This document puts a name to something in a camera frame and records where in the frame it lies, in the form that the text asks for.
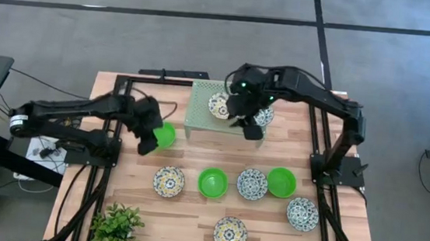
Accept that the white power strip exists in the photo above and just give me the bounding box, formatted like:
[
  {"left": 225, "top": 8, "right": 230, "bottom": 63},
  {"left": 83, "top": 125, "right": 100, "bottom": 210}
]
[{"left": 12, "top": 134, "right": 70, "bottom": 185}]

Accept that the flat black bar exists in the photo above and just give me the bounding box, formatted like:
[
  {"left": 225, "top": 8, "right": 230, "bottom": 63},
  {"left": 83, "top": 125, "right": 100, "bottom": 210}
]
[{"left": 138, "top": 65, "right": 211, "bottom": 81}]

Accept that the small green artificial plant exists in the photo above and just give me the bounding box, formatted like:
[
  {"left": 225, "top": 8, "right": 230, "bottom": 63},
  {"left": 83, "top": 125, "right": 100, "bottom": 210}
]
[{"left": 89, "top": 201, "right": 148, "bottom": 241}]

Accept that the pale green perforated metal shelf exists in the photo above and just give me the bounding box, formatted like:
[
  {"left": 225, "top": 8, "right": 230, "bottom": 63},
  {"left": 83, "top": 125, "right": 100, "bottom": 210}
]
[{"left": 182, "top": 78, "right": 272, "bottom": 148}]

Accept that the blue patterned ceramic bowl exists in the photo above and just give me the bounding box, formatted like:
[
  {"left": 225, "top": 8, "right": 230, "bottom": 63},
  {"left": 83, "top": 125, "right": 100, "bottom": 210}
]
[
  {"left": 253, "top": 104, "right": 275, "bottom": 129},
  {"left": 235, "top": 167, "right": 270, "bottom": 203},
  {"left": 284, "top": 196, "right": 321, "bottom": 234}
]

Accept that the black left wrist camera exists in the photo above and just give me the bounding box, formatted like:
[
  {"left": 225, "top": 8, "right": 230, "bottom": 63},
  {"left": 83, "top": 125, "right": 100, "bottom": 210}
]
[{"left": 136, "top": 135, "right": 159, "bottom": 158}]

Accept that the yellow patterned ceramic bowl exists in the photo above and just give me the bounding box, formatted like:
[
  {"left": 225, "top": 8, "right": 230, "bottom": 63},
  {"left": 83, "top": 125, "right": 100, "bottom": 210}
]
[
  {"left": 212, "top": 215, "right": 250, "bottom": 241},
  {"left": 152, "top": 164, "right": 187, "bottom": 200},
  {"left": 206, "top": 90, "right": 232, "bottom": 121}
]

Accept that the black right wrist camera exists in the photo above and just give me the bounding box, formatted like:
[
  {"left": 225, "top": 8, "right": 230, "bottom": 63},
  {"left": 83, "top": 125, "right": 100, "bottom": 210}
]
[{"left": 242, "top": 123, "right": 265, "bottom": 143}]

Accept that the green plastic bowl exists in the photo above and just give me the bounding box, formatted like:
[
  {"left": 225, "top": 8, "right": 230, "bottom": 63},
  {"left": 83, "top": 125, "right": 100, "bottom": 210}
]
[
  {"left": 264, "top": 166, "right": 299, "bottom": 201},
  {"left": 151, "top": 120, "right": 178, "bottom": 152},
  {"left": 196, "top": 166, "right": 230, "bottom": 201}
]

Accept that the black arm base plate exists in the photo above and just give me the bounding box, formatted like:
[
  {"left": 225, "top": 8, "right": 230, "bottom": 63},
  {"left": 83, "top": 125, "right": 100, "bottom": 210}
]
[
  {"left": 308, "top": 152, "right": 369, "bottom": 189},
  {"left": 63, "top": 133, "right": 123, "bottom": 169}
]

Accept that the black aluminium rig frame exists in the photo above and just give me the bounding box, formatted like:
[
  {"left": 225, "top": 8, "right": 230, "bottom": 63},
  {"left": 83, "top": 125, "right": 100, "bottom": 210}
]
[{"left": 46, "top": 67, "right": 393, "bottom": 241}]

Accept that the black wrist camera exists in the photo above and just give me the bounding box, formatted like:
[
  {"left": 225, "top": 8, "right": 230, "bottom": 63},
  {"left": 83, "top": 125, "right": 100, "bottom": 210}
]
[
  {"left": 242, "top": 123, "right": 265, "bottom": 143},
  {"left": 136, "top": 135, "right": 159, "bottom": 158}
]

